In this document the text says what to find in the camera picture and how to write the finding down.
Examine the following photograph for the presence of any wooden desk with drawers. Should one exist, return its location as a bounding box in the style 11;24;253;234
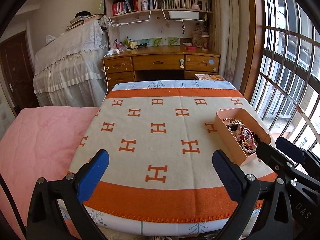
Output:
102;46;220;90

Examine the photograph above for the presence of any red cord bracelet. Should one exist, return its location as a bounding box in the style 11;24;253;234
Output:
238;127;254;149

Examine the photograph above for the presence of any magazine on bed edge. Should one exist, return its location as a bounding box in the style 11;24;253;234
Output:
195;74;225;81

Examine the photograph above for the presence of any window metal grille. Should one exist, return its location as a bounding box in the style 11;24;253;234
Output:
251;0;319;155

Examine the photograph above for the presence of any white pearl bracelet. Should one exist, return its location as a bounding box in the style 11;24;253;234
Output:
240;141;258;155

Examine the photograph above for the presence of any white storage basket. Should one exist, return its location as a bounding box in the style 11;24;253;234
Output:
169;10;200;20

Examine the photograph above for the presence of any gold crystal leaf necklace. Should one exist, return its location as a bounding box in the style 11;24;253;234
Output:
223;117;246;128

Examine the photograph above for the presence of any wooden wall bookshelf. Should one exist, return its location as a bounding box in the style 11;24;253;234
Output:
104;0;215;49

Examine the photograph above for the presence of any light blue patterned sheet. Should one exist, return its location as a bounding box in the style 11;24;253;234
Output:
112;80;235;91

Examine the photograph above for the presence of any brown wooden door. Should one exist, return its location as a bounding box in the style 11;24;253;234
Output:
1;31;39;114

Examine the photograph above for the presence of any beige curtain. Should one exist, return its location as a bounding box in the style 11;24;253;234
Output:
213;0;250;89

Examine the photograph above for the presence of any pink bed cover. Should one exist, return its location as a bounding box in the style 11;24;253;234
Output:
0;106;99;240

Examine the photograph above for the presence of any pink plastic tray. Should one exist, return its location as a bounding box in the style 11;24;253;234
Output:
214;108;272;166

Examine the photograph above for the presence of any lace covered piano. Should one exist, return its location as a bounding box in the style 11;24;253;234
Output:
33;20;108;107

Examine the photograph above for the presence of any pink strap smartwatch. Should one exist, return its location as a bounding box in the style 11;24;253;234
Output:
227;124;239;132

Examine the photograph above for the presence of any orange beige H blanket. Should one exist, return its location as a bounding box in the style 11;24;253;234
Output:
67;87;278;224

